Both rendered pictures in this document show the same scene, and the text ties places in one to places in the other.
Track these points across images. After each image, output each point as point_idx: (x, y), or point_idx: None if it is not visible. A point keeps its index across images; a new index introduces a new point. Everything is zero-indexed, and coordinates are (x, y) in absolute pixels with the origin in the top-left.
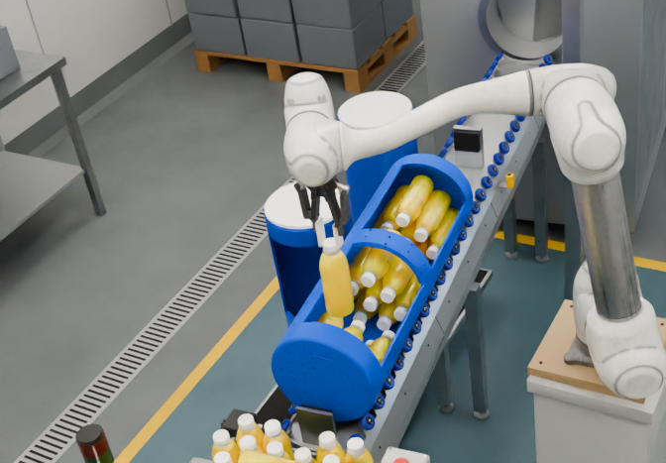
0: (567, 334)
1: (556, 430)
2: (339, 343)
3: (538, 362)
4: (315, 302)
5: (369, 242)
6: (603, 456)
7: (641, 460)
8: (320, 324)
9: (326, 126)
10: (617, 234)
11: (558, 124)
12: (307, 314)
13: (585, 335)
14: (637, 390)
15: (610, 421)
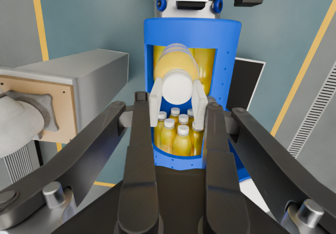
0: (61, 118)
1: (75, 71)
2: (169, 25)
3: (65, 92)
4: (212, 80)
5: (186, 159)
6: (57, 65)
7: (34, 63)
8: (196, 44)
9: None
10: None
11: None
12: (215, 61)
13: (4, 98)
14: None
15: (34, 70)
